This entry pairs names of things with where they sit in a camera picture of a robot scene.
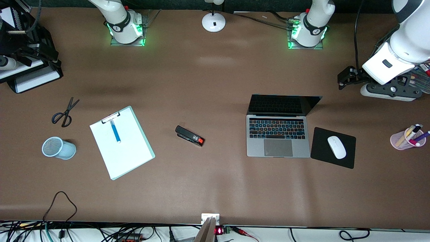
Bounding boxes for silver laptop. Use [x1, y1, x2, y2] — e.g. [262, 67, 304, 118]
[246, 94, 323, 159]

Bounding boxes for blue marker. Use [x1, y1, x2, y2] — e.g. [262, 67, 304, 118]
[110, 120, 122, 144]

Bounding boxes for white black capped marker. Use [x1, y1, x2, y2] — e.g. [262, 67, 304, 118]
[406, 123, 424, 137]

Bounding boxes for white paper stack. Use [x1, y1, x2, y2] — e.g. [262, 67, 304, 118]
[15, 67, 60, 92]
[0, 58, 45, 81]

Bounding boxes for black document tray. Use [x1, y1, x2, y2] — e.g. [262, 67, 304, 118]
[0, 55, 63, 94]

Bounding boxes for white computer mouse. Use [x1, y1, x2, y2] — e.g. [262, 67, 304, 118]
[327, 135, 347, 160]

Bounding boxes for box of coloured pens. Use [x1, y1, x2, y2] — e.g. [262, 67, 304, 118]
[411, 63, 430, 94]

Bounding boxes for black mouse pad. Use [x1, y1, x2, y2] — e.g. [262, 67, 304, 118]
[310, 126, 357, 169]

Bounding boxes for yellow highlighter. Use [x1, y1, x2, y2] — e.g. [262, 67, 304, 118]
[395, 127, 416, 148]

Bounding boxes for pink mesh pen cup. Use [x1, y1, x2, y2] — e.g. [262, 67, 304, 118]
[390, 126, 427, 151]

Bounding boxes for metal clipboard clip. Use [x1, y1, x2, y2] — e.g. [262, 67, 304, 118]
[101, 112, 121, 124]

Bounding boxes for light blue mesh pen cup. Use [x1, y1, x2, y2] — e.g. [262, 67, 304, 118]
[42, 136, 77, 160]

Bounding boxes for white paper sheet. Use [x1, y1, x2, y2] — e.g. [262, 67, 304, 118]
[90, 108, 152, 179]

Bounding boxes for green clipboard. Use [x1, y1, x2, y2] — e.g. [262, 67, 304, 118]
[89, 106, 156, 181]

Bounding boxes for white lamp base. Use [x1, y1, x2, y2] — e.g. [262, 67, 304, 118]
[202, 0, 226, 33]

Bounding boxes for black stapler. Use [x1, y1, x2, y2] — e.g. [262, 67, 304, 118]
[175, 125, 205, 147]

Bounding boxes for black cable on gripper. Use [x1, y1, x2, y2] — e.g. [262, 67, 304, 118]
[24, 0, 43, 33]

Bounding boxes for black hanging cable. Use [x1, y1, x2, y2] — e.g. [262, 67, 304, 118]
[354, 0, 366, 70]

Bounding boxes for black handled scissors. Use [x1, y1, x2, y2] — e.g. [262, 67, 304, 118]
[51, 97, 80, 128]

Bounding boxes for clear arm base plate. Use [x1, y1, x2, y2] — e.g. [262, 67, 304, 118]
[287, 18, 325, 50]
[110, 10, 162, 47]

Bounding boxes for black table cable bundle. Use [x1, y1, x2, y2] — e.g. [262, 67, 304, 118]
[231, 10, 299, 30]

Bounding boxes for black coiled cable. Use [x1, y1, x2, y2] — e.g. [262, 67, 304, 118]
[339, 229, 371, 242]

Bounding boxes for black looped cable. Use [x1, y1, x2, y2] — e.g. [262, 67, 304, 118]
[42, 191, 78, 242]

